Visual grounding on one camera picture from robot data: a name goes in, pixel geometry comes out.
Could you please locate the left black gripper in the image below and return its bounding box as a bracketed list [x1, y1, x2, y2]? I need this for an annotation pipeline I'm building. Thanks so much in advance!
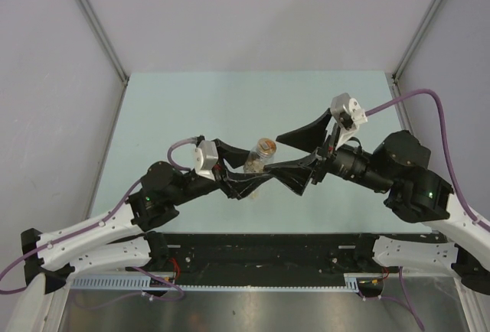
[169, 139, 272, 207]

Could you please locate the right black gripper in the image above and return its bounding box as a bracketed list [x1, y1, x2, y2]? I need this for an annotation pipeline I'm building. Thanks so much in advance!
[262, 108, 394, 195]

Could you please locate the clear pill bottle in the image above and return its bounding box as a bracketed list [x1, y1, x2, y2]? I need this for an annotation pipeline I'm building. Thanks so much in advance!
[243, 138, 276, 174]

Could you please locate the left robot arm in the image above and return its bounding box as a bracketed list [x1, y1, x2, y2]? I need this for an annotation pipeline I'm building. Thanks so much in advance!
[21, 136, 272, 294]

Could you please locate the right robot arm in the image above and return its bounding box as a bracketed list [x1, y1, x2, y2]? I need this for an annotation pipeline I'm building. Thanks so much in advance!
[264, 109, 489, 295]

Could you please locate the aluminium front beam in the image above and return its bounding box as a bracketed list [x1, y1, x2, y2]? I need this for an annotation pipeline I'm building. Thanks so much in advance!
[57, 261, 457, 278]

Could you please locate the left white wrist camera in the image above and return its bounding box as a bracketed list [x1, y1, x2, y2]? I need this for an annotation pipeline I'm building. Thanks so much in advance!
[194, 140, 219, 181]

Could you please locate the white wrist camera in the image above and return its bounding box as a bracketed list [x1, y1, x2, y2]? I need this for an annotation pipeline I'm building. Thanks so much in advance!
[194, 140, 219, 181]
[330, 93, 368, 149]

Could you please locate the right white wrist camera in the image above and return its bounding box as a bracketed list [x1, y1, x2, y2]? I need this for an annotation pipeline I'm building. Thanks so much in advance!
[330, 93, 368, 149]

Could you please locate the grey slotted cable duct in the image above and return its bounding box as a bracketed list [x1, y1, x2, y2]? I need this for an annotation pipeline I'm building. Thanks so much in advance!
[70, 273, 361, 294]

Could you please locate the right aluminium frame post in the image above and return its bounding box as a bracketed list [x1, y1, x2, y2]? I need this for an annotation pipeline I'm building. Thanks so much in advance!
[390, 0, 446, 84]

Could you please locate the aluminium frame post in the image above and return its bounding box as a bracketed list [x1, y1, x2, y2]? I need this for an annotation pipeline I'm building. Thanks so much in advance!
[390, 0, 446, 84]
[57, 0, 129, 84]

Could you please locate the left aluminium frame post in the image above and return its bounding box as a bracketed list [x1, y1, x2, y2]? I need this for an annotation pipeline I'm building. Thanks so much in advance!
[57, 0, 129, 84]

